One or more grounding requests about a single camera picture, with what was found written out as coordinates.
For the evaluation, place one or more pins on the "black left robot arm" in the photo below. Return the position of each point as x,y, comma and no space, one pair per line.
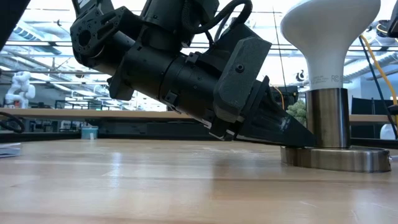
99,34

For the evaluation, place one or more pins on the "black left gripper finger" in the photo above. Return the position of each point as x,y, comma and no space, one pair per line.
280,133
264,93

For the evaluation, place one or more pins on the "large beige desk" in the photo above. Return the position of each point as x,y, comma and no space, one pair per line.
77,114

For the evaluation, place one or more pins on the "thin black rod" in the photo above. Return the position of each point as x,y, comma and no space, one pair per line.
280,62

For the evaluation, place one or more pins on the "white flood lightbulb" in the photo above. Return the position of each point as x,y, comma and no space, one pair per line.
326,34

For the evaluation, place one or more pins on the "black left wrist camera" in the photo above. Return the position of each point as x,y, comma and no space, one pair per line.
236,32

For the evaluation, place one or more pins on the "Yellowstone waterfall booklet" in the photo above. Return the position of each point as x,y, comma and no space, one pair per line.
9,151

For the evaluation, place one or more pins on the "round green artificial plant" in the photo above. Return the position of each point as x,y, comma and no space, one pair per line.
297,112

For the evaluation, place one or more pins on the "black aluminium table frame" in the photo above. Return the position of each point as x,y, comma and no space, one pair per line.
46,136

